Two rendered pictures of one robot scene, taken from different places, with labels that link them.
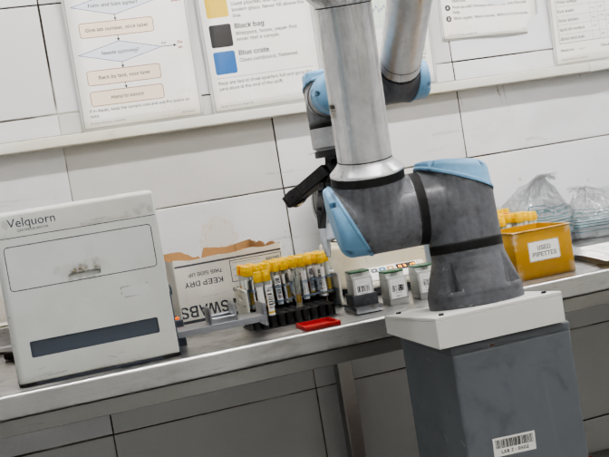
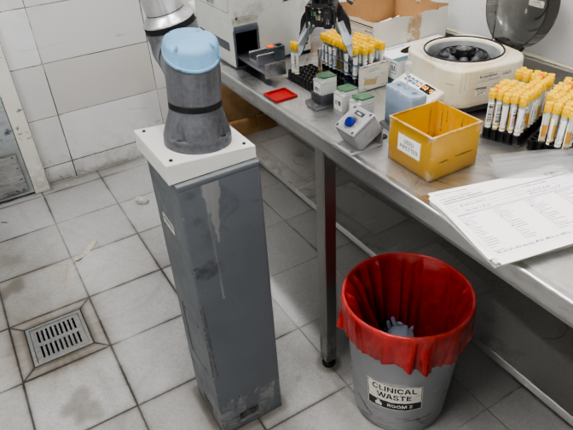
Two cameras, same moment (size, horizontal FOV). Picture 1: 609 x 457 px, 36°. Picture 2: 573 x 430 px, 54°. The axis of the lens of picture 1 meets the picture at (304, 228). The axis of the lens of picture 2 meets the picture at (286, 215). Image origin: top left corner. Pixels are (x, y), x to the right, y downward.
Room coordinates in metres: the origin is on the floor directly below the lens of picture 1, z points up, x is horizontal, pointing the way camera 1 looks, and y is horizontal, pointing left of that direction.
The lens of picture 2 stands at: (1.40, -1.40, 1.48)
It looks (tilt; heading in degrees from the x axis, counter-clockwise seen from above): 35 degrees down; 77
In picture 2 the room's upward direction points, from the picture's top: 4 degrees counter-clockwise
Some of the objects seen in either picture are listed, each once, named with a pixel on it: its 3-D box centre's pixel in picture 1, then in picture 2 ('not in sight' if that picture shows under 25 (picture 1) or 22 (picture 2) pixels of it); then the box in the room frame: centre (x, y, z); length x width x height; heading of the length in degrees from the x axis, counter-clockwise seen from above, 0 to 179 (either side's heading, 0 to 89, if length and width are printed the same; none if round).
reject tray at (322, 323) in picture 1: (317, 324); (280, 95); (1.73, 0.00, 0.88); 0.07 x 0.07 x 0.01; 16
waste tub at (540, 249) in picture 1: (528, 251); (432, 140); (1.94, -0.45, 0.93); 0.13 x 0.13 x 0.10; 15
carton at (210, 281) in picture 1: (219, 281); (384, 29); (2.11, 0.21, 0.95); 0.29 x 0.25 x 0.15; 16
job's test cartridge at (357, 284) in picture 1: (360, 287); (325, 87); (1.82, -0.09, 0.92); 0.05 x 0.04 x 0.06; 14
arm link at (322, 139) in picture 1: (331, 139); not in sight; (1.83, -0.08, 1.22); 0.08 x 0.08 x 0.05
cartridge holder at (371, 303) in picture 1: (362, 301); (325, 97); (1.82, -0.09, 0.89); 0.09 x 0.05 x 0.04; 14
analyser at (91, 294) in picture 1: (90, 280); (251, 2); (1.75, 0.41, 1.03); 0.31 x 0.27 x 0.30; 106
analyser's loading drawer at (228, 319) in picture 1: (209, 320); (258, 58); (1.71, 0.20, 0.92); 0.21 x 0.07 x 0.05; 106
